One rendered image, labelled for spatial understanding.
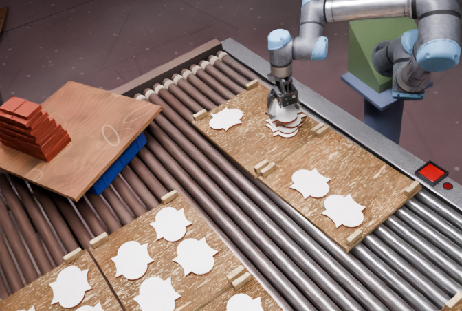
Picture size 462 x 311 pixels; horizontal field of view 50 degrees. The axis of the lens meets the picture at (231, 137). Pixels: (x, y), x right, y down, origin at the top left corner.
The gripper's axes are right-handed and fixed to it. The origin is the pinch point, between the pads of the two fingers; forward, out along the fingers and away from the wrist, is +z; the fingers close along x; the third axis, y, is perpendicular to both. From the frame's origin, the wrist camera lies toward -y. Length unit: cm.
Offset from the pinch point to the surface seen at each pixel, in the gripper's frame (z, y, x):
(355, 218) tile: 5, 52, 2
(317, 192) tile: 4.5, 37.3, -4.2
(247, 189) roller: 7.5, 23.6, -24.0
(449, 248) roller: 8, 70, 22
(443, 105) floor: 99, -66, 132
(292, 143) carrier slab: 5.4, 11.7, -1.9
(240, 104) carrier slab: 5.4, -18.7, -11.4
